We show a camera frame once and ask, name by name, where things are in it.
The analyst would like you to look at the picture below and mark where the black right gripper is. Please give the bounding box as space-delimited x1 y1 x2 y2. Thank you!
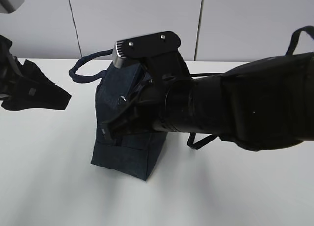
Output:
102 75 191 139

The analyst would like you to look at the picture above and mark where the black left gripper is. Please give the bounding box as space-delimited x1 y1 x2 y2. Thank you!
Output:
0 36 71 111

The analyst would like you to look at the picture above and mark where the dark blue lunch bag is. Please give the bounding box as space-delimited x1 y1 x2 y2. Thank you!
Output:
69 50 167 181

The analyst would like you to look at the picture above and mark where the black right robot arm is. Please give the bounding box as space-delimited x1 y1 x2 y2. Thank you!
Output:
103 52 314 151

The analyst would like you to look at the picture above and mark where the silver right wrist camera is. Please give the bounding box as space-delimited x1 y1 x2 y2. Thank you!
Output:
112 31 191 90

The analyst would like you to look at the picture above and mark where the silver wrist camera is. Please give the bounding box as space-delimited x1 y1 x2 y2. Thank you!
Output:
112 31 191 90
0 0 25 14

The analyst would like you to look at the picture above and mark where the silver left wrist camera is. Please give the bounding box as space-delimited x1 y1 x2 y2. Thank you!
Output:
0 0 25 14

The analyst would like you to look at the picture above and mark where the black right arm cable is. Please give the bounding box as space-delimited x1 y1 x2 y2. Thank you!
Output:
284 25 314 56

